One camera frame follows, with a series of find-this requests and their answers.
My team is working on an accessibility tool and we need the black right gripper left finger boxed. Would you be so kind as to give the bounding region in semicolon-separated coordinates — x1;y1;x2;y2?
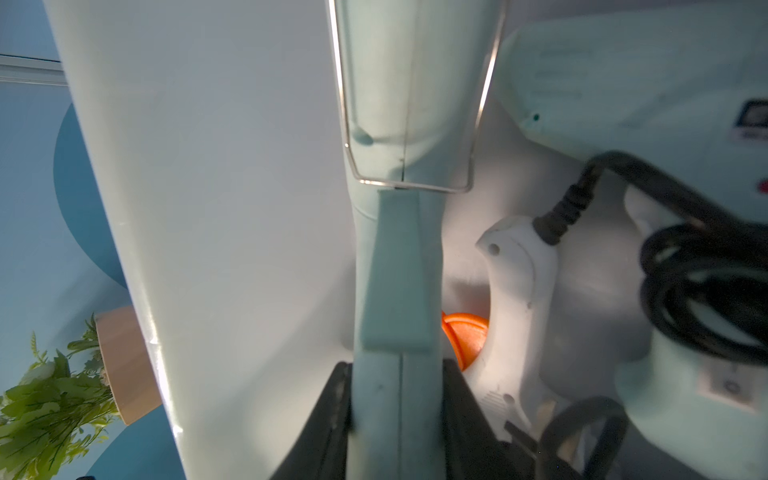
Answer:
271;362;352;480

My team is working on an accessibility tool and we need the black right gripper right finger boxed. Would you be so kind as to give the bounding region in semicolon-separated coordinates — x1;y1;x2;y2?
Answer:
442;359;524;479

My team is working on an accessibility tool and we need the white glue gun orange trigger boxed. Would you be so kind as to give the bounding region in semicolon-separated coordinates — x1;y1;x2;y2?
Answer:
442;217;558;440

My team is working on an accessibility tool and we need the pale blue glue gun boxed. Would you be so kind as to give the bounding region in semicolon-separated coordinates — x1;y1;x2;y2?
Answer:
328;1;508;479

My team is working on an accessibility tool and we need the light mint glue gun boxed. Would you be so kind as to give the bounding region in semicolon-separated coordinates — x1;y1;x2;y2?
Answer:
498;1;767;479

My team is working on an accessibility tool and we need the white plastic storage box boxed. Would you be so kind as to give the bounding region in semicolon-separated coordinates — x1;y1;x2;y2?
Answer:
41;0;768;480

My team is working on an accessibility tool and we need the potted artificial flower plant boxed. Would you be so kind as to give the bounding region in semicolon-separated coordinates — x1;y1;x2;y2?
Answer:
1;306;162;479

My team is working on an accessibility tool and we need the aluminium back frame rail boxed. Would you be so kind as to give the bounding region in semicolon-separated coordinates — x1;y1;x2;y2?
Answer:
0;54;67;87

